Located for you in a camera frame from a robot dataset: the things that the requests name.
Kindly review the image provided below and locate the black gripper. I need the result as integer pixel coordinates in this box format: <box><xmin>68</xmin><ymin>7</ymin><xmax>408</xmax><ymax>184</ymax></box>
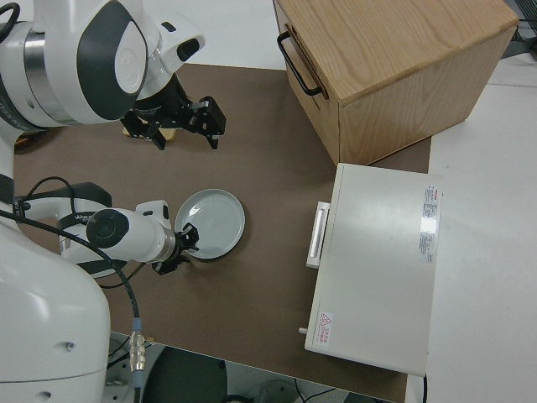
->
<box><xmin>153</xmin><ymin>223</ymin><xmax>200</xmax><ymax>276</ymax></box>
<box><xmin>120</xmin><ymin>79</ymin><xmax>228</xmax><ymax>152</ymax></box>

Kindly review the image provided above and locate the gray round plate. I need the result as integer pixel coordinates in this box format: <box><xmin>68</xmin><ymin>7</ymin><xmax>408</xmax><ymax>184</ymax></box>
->
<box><xmin>174</xmin><ymin>189</ymin><xmax>247</xmax><ymax>262</ymax></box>

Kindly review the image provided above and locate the wooden mug tree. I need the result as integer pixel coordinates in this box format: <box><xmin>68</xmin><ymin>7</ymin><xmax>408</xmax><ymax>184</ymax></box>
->
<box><xmin>121</xmin><ymin>124</ymin><xmax>178</xmax><ymax>143</ymax></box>

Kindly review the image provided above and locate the white toaster oven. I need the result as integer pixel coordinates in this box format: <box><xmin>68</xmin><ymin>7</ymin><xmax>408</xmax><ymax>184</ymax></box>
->
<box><xmin>298</xmin><ymin>162</ymin><xmax>445</xmax><ymax>377</ymax></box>

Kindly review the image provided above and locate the wooden drawer cabinet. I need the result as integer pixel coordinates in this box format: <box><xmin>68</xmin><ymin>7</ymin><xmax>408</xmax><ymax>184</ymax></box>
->
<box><xmin>272</xmin><ymin>0</ymin><xmax>519</xmax><ymax>167</ymax></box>

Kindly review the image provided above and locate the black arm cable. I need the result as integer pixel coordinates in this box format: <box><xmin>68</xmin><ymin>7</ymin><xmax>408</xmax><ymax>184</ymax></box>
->
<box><xmin>0</xmin><ymin>207</ymin><xmax>149</xmax><ymax>403</ymax></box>
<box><xmin>15</xmin><ymin>175</ymin><xmax>115</xmax><ymax>207</ymax></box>

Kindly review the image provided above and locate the black drawer handle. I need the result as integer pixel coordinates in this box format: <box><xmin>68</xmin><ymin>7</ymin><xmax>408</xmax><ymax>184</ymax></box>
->
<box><xmin>276</xmin><ymin>32</ymin><xmax>325</xmax><ymax>97</ymax></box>

